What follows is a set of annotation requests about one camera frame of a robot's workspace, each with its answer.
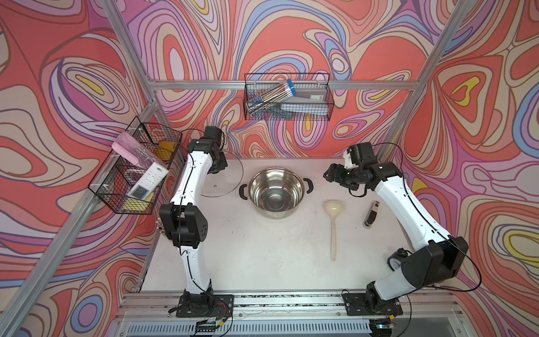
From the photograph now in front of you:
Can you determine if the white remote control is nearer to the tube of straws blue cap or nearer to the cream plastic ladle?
the tube of straws blue cap

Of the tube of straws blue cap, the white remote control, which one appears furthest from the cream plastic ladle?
the white remote control

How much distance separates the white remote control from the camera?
27.2 inches
